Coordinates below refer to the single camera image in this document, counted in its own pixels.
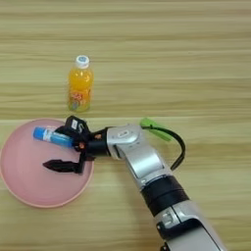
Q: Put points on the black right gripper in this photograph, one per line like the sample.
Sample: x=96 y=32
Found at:
x=98 y=145

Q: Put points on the blue cylindrical tube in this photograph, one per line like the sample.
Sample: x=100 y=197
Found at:
x=52 y=136

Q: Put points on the orange juice bottle white cap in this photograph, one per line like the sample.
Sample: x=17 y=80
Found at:
x=80 y=88

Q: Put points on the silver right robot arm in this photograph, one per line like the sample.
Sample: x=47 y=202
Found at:
x=150 y=163

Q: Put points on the black box white label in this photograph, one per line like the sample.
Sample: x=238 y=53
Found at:
x=76 y=126

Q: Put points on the pink round plate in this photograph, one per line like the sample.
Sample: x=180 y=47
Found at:
x=36 y=183

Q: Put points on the green flat plastic piece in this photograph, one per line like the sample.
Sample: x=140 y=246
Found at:
x=156 y=128

